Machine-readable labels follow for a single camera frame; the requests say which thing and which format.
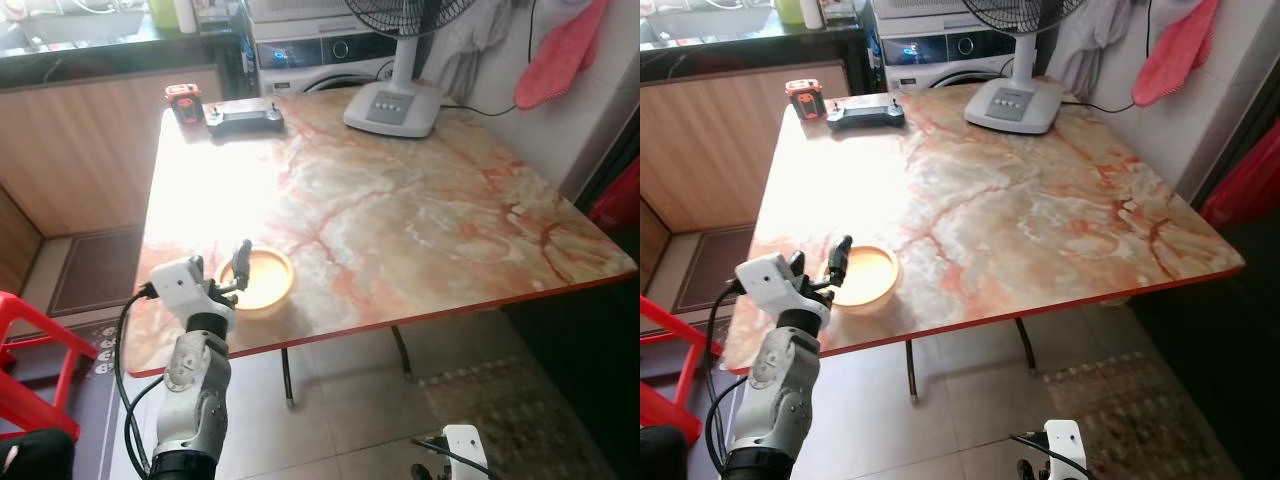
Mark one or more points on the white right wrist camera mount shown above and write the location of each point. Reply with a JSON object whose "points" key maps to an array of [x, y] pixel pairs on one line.
{"points": [[467, 452], [1066, 448]]}

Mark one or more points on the red plastic stool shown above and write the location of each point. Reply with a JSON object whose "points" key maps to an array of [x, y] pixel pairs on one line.
{"points": [[40, 345], [668, 340]]}

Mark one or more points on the red and black battery pack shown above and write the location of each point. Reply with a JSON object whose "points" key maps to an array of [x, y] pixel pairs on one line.
{"points": [[184, 105], [804, 99]]}

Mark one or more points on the brown door mat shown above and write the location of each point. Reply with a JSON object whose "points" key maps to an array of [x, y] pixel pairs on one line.
{"points": [[722, 268], [100, 270]]}

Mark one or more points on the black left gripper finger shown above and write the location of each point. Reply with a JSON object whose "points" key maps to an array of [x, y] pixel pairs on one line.
{"points": [[242, 262], [841, 258], [797, 263], [213, 265]]}

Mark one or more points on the wooden kitchen counter cabinet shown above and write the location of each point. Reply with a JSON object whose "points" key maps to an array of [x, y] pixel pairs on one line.
{"points": [[720, 150], [90, 150]]}

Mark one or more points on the yellow round bowl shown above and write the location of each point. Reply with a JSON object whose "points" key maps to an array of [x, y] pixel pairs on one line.
{"points": [[265, 280], [872, 275]]}

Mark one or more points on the white table fan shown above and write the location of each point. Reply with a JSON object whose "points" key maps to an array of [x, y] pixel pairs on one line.
{"points": [[1012, 102], [392, 105]]}

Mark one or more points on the white bottle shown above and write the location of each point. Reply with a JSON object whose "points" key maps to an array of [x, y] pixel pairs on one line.
{"points": [[186, 15], [811, 12]]}

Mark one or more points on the red plastic object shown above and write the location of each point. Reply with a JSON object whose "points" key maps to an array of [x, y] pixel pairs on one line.
{"points": [[1245, 185], [618, 200]]}

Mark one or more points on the red hanging cloth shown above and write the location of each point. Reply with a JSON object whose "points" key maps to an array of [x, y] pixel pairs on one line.
{"points": [[560, 60], [1178, 55]]}

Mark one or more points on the black robot leg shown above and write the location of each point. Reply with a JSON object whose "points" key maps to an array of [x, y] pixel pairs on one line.
{"points": [[35, 458], [662, 455]]}

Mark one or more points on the grey hanging cloth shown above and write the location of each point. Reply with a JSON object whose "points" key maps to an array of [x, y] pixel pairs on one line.
{"points": [[1095, 45], [475, 50]]}

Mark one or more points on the green bottle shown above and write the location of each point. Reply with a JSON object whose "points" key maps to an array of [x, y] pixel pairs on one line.
{"points": [[789, 10], [163, 12]]}

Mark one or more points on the patterned floor rug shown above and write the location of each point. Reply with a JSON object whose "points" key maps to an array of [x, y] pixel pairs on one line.
{"points": [[1135, 420], [510, 425]]}

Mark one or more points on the dark printed floor mat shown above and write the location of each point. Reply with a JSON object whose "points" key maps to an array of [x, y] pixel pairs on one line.
{"points": [[715, 390], [100, 400]]}

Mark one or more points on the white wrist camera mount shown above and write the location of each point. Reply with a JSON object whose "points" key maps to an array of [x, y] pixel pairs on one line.
{"points": [[467, 452], [1066, 448], [178, 282], [765, 278]]}

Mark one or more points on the marble pattern dining table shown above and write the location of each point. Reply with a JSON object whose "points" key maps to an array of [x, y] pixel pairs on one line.
{"points": [[1000, 215], [400, 215]]}

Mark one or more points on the white washing machine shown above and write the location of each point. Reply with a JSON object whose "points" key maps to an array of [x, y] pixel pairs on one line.
{"points": [[940, 55], [320, 60]]}

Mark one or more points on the black handheld controller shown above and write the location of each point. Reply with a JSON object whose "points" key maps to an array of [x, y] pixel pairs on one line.
{"points": [[243, 118], [865, 113]]}

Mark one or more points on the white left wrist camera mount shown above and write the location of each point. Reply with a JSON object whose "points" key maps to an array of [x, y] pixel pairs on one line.
{"points": [[178, 282], [765, 278]]}

